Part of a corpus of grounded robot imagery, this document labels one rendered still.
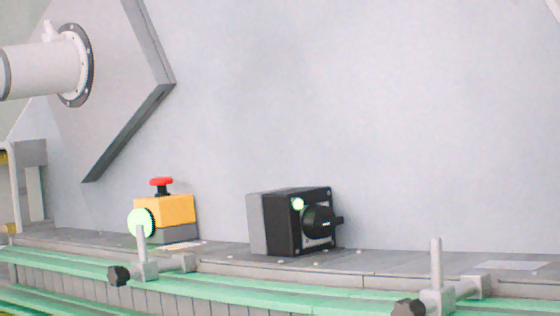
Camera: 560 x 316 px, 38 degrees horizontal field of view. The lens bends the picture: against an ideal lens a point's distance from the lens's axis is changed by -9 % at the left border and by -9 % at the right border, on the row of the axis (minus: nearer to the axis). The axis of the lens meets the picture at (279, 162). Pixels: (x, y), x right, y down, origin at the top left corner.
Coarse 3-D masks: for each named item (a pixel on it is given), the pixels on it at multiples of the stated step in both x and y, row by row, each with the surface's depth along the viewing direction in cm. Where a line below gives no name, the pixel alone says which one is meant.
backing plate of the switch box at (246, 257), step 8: (328, 248) 111; (336, 248) 110; (232, 256) 112; (240, 256) 111; (248, 256) 111; (256, 256) 110; (264, 256) 110; (272, 256) 109; (304, 256) 107; (312, 256) 107; (280, 264) 103
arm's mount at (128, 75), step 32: (64, 0) 148; (96, 0) 140; (128, 0) 136; (96, 32) 141; (128, 32) 135; (96, 64) 142; (128, 64) 136; (160, 64) 133; (96, 96) 144; (128, 96) 137; (160, 96) 135; (64, 128) 153; (96, 128) 145; (128, 128) 140; (96, 160) 147
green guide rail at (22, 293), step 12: (12, 288) 152; (24, 288) 149; (36, 288) 148; (12, 300) 140; (24, 300) 137; (36, 300) 137; (48, 300) 138; (60, 300) 137; (72, 300) 135; (84, 300) 135; (48, 312) 130; (60, 312) 127; (72, 312) 126; (84, 312) 125; (96, 312) 126; (108, 312) 126; (120, 312) 124; (132, 312) 124
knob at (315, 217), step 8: (312, 208) 107; (320, 208) 107; (328, 208) 108; (304, 216) 107; (312, 216) 107; (320, 216) 107; (328, 216) 108; (336, 216) 108; (304, 224) 107; (312, 224) 106; (320, 224) 105; (328, 224) 106; (336, 224) 107; (304, 232) 107; (312, 232) 107; (320, 232) 107; (328, 232) 108
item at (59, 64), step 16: (48, 32) 147; (64, 32) 147; (16, 48) 137; (32, 48) 139; (48, 48) 141; (64, 48) 143; (80, 48) 144; (16, 64) 135; (32, 64) 137; (48, 64) 140; (64, 64) 142; (80, 64) 144; (16, 80) 136; (32, 80) 138; (48, 80) 140; (64, 80) 143; (80, 80) 145; (16, 96) 138; (32, 96) 142; (64, 96) 150
